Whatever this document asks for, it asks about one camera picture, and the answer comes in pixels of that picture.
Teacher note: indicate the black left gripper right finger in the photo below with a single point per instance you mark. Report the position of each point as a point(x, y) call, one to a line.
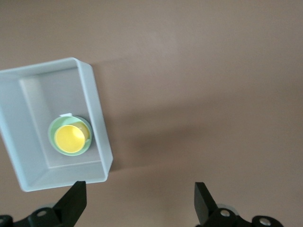
point(206, 208)

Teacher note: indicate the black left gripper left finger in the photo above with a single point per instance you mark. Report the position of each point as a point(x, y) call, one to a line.
point(68, 208)

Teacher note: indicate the yellow cup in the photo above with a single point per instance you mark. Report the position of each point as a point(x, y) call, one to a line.
point(69, 139)

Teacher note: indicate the green bowl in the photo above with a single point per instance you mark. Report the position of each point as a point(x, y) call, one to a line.
point(53, 139)

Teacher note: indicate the clear plastic bin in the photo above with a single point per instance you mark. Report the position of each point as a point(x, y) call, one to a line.
point(28, 118)

